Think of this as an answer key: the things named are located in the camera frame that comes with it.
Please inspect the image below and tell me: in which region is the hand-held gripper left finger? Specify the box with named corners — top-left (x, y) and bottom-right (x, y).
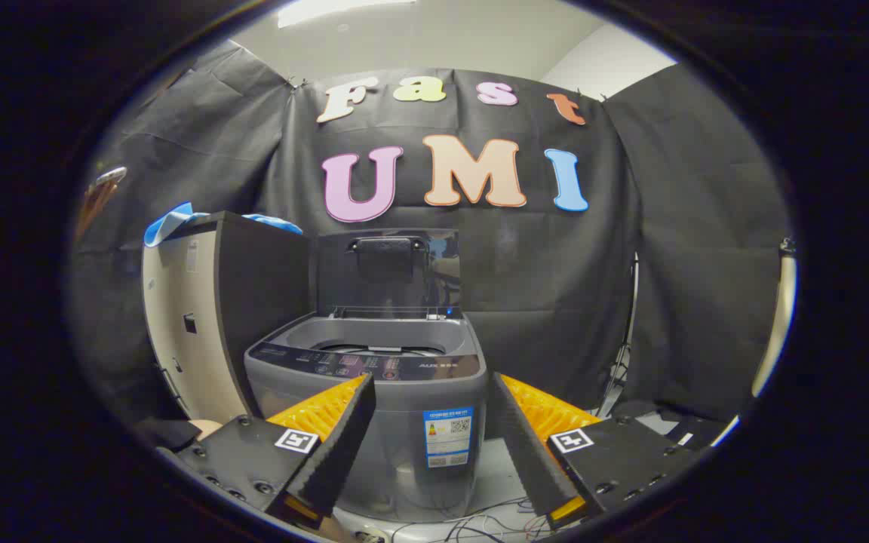
top-left (176, 373), bottom-right (377, 529)

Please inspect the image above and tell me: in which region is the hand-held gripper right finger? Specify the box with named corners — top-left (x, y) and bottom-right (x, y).
top-left (489, 373), bottom-right (701, 529)

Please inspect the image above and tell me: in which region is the grey washing machine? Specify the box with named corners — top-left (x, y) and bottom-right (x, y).
top-left (244, 313), bottom-right (490, 523)

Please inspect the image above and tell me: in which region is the light blue shirt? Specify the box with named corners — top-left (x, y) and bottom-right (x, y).
top-left (143, 202), bottom-right (303, 248)

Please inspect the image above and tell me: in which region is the white platform under machine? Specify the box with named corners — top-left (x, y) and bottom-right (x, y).
top-left (333, 437), bottom-right (556, 543)

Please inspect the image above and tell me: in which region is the black backdrop cloth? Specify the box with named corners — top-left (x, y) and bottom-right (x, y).
top-left (69, 41), bottom-right (794, 446)

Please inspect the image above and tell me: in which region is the white pole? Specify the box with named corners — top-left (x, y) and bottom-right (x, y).
top-left (750, 240), bottom-right (797, 399)

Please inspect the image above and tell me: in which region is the brown wooden object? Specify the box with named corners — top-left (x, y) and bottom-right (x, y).
top-left (76, 166), bottom-right (128, 236)

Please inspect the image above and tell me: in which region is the ceiling light panel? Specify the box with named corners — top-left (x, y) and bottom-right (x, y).
top-left (278, 0), bottom-right (416, 29)

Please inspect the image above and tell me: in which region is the bundle of thin cables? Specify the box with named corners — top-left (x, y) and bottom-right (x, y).
top-left (389, 494), bottom-right (556, 543)

